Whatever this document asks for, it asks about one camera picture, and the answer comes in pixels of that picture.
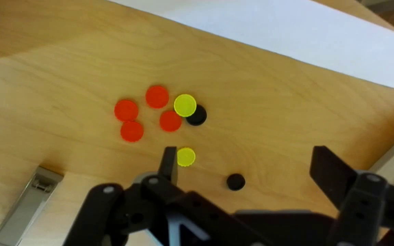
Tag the white paper strip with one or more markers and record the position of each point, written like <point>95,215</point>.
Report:
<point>288,32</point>

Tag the yellow game disc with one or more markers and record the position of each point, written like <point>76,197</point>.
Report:
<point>186,156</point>
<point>185,106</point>

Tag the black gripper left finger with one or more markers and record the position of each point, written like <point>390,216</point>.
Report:
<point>115,214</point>

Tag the red game disc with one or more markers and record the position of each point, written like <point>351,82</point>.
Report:
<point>132,132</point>
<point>170,121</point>
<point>126,110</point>
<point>156,96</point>

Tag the black game disc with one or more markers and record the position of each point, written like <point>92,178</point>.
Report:
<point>200,118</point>
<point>236,182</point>

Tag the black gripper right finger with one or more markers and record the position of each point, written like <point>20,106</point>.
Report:
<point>366,205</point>

